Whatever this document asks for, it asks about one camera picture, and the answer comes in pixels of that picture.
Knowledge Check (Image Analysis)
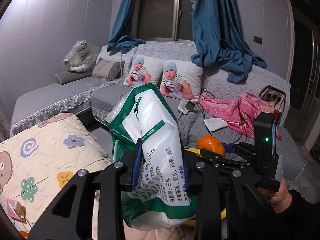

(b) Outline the cream cartoon bear quilt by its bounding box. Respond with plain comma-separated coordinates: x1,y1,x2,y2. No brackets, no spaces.
1,113,112,238

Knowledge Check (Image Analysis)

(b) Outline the orange tangerine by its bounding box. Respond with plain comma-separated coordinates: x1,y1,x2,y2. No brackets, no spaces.
197,135,226,158

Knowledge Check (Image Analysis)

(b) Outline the pink cloth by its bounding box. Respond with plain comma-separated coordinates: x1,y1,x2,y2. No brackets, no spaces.
199,91,280,138

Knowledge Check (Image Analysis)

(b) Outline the baby print pillow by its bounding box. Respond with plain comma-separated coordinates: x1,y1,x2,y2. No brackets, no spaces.
123,54,165,88
160,60,203,101

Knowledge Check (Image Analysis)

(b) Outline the right hand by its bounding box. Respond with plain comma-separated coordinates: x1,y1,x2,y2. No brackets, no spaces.
258,178,292,213

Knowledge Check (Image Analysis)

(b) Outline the grey sofa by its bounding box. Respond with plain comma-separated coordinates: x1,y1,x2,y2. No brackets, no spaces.
10,41,306,181

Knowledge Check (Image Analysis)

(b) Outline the blue curtain right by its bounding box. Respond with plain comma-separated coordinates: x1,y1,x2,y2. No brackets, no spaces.
191,0,267,83

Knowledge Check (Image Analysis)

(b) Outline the grey tiger plush toy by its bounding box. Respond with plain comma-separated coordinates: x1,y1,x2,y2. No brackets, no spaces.
63,40,101,73

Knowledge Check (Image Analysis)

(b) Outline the pink paper package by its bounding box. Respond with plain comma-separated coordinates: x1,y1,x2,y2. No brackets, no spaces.
7,198,26,223

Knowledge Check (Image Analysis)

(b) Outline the window with metal frame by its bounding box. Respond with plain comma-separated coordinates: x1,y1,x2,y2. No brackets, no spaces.
132,0,196,44

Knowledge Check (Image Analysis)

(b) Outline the white tissue paper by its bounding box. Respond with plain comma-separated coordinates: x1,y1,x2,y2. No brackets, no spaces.
204,118,228,132

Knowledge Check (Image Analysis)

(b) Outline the right baby print pillow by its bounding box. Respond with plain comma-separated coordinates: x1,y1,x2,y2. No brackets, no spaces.
160,60,203,101

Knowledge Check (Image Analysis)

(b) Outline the left baby print pillow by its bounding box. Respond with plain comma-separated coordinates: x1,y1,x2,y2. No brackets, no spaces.
123,54,165,88

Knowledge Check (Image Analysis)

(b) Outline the black framed bag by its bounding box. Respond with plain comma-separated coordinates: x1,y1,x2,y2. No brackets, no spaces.
259,85,286,122

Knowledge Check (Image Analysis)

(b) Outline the blue curtain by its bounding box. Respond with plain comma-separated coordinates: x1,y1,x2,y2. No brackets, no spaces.
191,0,267,83
107,0,146,54

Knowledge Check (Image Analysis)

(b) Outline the grey square cushion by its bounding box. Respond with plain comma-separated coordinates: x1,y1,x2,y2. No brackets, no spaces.
91,58,125,81

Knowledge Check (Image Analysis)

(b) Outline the green white tissue pack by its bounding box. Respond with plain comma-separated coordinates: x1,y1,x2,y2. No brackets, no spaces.
103,83,197,231

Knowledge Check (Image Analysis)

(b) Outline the white power adapter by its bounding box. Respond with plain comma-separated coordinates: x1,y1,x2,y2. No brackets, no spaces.
177,99,196,115

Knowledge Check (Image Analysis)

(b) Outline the blue curtain left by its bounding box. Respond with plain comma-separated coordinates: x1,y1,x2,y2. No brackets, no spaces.
107,0,146,54

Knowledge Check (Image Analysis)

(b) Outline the grey bolster pillow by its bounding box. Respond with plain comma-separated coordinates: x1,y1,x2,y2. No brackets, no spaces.
55,70,91,85

